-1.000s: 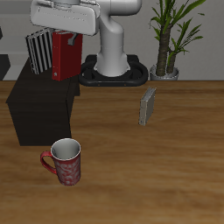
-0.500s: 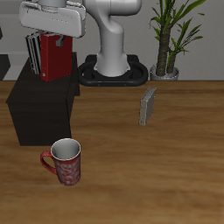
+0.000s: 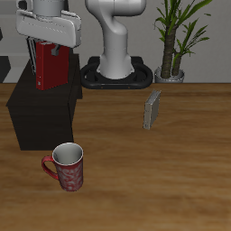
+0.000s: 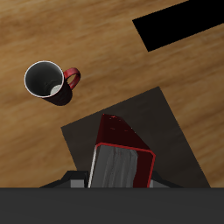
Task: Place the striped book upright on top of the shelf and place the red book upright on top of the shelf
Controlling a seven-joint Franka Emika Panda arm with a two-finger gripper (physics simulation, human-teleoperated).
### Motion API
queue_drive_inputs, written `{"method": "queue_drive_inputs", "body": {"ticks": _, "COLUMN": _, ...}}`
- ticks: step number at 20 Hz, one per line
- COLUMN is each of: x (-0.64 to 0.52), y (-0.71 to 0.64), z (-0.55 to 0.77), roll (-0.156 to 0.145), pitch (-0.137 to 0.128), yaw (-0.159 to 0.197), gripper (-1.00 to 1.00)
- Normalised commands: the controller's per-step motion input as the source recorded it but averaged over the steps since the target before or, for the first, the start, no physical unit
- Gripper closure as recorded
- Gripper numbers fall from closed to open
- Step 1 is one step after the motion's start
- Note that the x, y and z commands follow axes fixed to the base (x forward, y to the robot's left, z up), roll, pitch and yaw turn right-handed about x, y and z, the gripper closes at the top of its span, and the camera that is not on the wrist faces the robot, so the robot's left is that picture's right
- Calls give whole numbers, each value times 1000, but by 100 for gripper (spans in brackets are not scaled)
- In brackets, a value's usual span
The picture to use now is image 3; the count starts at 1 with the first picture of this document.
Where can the red book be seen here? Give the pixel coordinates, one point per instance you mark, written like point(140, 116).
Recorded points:
point(51, 69)

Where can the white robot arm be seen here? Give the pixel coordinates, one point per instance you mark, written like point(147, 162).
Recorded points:
point(115, 45)

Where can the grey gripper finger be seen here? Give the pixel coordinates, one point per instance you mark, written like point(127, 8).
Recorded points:
point(55, 50)

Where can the grey book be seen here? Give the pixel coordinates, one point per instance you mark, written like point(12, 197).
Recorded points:
point(151, 109)

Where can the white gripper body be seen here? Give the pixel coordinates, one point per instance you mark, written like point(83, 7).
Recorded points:
point(49, 28)

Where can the pot plant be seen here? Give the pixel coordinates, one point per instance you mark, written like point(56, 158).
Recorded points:
point(168, 51)

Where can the red patterned mug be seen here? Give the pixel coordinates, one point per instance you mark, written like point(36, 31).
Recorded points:
point(69, 173)

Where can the dark brown desk caddy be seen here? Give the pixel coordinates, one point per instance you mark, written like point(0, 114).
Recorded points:
point(42, 117)

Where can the striped book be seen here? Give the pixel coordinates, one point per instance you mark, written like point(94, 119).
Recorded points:
point(31, 54)

